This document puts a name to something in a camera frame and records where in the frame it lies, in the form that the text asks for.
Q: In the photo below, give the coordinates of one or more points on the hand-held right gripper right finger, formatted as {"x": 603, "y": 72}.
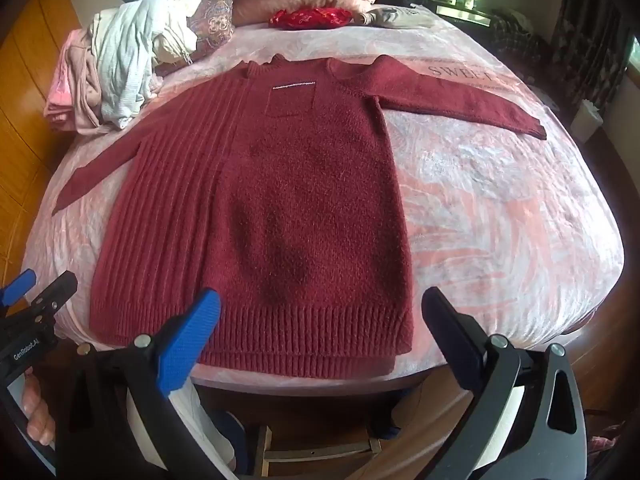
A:
{"x": 452, "y": 332}

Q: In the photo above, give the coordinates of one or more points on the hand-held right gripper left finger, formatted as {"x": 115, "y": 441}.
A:
{"x": 190, "y": 340}

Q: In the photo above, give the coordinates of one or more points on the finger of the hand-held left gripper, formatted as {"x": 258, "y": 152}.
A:
{"x": 55, "y": 292}
{"x": 17, "y": 287}

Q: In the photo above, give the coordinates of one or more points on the dark red knit sweater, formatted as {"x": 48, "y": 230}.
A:
{"x": 280, "y": 210}

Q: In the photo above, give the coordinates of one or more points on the person's left hand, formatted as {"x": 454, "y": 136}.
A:
{"x": 39, "y": 410}

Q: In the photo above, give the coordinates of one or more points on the person's leg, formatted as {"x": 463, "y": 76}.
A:
{"x": 197, "y": 417}

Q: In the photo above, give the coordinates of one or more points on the pink printed blanket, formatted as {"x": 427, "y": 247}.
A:
{"x": 500, "y": 210}

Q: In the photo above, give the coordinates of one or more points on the wooden stool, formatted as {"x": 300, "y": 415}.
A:
{"x": 320, "y": 452}

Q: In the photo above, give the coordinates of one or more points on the light blue striped garment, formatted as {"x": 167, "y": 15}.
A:
{"x": 125, "y": 60}

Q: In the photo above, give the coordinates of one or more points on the white waste bin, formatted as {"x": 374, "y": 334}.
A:
{"x": 585, "y": 120}

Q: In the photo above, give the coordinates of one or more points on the cream garment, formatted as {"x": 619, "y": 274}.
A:
{"x": 175, "y": 35}

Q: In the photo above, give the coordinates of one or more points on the dark plaid cloth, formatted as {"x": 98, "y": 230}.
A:
{"x": 520, "y": 35}

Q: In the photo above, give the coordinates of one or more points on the beige folded garment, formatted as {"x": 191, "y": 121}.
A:
{"x": 400, "y": 16}

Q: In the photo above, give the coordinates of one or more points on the dark patterned curtain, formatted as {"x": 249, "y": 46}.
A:
{"x": 585, "y": 40}

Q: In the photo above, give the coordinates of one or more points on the red patterned cloth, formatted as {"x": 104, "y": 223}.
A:
{"x": 310, "y": 17}

